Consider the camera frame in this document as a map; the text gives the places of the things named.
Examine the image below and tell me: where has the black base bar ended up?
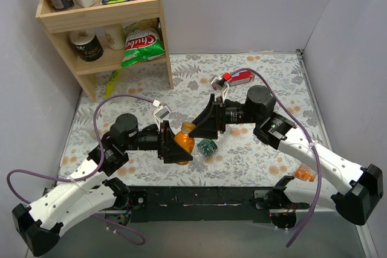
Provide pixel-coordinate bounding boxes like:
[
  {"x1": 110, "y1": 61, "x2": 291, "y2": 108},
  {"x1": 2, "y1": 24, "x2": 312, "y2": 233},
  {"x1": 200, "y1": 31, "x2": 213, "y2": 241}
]
[{"x1": 104, "y1": 179, "x2": 299, "y2": 231}]

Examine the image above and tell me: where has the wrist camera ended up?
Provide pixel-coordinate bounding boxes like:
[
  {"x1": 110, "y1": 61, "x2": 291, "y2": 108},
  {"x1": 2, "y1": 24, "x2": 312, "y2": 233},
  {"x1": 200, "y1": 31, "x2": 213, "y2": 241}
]
[
  {"x1": 152, "y1": 99, "x2": 171, "y2": 128},
  {"x1": 210, "y1": 73, "x2": 232, "y2": 101}
]

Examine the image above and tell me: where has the white cup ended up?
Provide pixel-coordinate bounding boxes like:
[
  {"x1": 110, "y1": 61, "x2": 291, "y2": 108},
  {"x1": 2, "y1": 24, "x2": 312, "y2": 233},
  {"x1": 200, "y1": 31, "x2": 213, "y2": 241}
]
[{"x1": 103, "y1": 24, "x2": 126, "y2": 50}]

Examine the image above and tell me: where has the gold bottle cap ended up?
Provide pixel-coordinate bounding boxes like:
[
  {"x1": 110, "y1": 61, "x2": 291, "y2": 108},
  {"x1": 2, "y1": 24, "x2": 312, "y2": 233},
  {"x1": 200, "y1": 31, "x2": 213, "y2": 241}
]
[{"x1": 181, "y1": 122, "x2": 196, "y2": 134}]

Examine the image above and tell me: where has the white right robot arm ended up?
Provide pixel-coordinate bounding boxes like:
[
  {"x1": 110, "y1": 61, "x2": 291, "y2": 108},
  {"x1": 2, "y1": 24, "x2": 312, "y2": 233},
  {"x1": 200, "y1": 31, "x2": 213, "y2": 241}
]
[{"x1": 189, "y1": 85, "x2": 383, "y2": 225}]

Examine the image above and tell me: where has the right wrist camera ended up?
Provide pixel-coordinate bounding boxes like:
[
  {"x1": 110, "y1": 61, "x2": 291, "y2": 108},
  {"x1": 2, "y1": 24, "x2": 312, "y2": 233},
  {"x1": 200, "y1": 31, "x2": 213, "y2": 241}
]
[{"x1": 210, "y1": 73, "x2": 232, "y2": 101}]

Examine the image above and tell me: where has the green white chips bag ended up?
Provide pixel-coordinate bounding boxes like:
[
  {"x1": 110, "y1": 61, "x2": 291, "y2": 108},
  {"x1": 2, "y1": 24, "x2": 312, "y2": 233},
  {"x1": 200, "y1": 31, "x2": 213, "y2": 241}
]
[{"x1": 122, "y1": 18, "x2": 165, "y2": 68}]

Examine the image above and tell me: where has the yellow green tube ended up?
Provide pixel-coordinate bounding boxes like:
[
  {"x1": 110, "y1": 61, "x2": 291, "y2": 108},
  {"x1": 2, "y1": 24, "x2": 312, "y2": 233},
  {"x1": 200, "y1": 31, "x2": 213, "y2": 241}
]
[{"x1": 105, "y1": 69, "x2": 122, "y2": 98}]

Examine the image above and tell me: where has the clear water bottle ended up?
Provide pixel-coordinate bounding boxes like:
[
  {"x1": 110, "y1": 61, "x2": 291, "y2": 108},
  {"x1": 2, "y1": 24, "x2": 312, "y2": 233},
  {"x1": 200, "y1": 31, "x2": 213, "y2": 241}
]
[{"x1": 85, "y1": 123, "x2": 97, "y2": 140}]

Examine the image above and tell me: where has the black paper cup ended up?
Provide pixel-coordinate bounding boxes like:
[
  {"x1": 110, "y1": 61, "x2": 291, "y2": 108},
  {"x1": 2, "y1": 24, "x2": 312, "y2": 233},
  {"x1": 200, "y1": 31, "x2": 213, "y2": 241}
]
[{"x1": 70, "y1": 28, "x2": 104, "y2": 62}]

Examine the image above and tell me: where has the red toothpaste box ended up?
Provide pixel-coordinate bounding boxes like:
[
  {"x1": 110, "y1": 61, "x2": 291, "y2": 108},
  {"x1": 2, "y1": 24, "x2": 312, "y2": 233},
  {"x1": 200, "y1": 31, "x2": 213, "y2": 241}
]
[{"x1": 211, "y1": 71, "x2": 255, "y2": 90}]

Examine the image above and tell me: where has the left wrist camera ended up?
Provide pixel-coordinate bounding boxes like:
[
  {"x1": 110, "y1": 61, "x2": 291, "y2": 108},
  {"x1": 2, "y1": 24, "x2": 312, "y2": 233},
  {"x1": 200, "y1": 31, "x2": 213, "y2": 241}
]
[{"x1": 152, "y1": 99, "x2": 171, "y2": 128}]

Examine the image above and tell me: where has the orange juice bottle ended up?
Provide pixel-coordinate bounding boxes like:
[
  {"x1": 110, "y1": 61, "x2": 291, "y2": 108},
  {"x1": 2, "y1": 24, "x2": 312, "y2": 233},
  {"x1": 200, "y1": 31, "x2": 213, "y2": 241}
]
[{"x1": 175, "y1": 131, "x2": 195, "y2": 154}]

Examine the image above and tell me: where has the wooden shelf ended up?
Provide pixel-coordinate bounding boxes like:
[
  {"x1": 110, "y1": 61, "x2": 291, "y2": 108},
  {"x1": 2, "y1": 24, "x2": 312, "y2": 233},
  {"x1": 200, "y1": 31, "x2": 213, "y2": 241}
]
[{"x1": 35, "y1": 0, "x2": 175, "y2": 102}]

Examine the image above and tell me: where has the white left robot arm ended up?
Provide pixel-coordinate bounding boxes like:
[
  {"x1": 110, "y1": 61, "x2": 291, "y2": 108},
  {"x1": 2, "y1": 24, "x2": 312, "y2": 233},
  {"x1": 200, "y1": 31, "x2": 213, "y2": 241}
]
[{"x1": 12, "y1": 114, "x2": 193, "y2": 257}]

